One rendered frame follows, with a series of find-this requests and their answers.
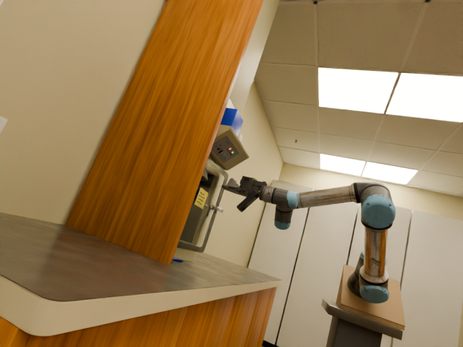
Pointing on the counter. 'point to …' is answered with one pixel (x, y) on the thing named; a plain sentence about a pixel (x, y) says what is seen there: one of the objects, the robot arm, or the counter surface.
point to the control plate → (224, 149)
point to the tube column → (253, 54)
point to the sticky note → (201, 198)
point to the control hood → (233, 144)
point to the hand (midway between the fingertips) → (223, 188)
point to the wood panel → (165, 127)
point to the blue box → (232, 115)
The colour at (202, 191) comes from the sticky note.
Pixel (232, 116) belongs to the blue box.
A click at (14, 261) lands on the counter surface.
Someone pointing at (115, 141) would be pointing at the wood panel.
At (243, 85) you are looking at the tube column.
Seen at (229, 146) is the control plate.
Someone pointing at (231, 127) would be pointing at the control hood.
